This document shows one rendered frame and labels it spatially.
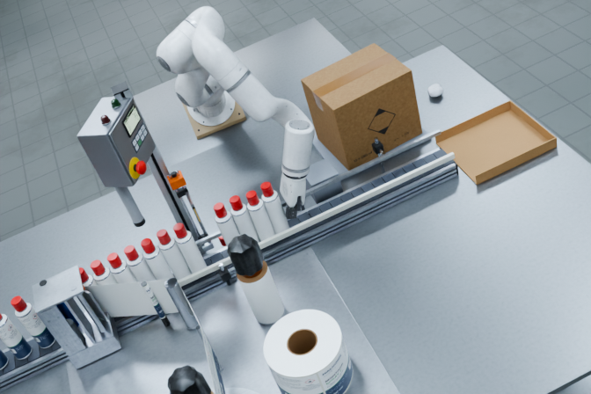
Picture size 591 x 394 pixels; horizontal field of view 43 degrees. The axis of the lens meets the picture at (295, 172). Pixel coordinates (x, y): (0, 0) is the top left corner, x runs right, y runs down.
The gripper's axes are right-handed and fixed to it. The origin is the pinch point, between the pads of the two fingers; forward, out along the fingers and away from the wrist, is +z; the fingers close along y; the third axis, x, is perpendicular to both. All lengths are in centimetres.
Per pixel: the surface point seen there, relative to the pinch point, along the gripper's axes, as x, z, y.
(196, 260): -31.1, 10.3, 2.8
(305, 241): 3.4, 8.1, 5.5
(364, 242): 19.3, 5.1, 14.3
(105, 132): -55, -37, 0
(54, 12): -32, 112, -451
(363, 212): 22.8, 0.7, 5.2
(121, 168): -51, -25, 1
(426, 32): 170, 39, -201
